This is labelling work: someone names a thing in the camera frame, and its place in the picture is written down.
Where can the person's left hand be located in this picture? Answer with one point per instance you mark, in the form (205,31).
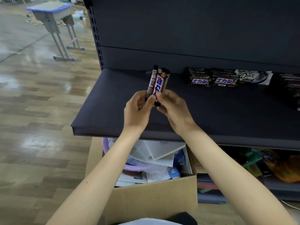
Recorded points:
(136,114)

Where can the person's right hand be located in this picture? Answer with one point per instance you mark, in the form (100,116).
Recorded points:
(178,112)

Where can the Dove bar blue white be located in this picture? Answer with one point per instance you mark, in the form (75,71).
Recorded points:
(248,76)

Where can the dark grey metal shelf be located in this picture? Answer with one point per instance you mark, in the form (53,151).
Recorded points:
(187,28)

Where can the person's right forearm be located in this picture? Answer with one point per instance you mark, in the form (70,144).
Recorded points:
(234,180)

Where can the person's left forearm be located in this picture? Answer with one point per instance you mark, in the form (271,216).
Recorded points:
(93,180)

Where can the person's black trousers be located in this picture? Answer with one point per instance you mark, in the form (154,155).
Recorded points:
(182,217)

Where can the blue printed package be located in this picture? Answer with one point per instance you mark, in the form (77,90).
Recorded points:
(177,165)

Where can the purple plastic basin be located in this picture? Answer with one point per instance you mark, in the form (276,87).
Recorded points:
(131,167)

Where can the flat cardboard piece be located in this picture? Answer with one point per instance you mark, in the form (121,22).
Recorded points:
(198,164)

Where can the white paper sheet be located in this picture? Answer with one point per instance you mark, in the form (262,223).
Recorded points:
(131,179)

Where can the cardboard box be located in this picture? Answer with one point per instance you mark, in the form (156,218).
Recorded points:
(152,199)

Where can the teal plastic bottle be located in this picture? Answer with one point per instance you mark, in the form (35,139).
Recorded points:
(252,159)

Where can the yellow plastic bottle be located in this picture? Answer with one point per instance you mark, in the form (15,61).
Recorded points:
(255,170)

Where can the orange blue detergent bag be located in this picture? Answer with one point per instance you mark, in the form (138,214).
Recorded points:
(269,156)

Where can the dark blue carton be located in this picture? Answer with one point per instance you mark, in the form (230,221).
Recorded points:
(264,168)

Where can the orange plastic tub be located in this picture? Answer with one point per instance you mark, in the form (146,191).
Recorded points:
(288,169)

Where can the grey school desk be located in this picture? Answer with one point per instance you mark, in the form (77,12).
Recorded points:
(49,9)

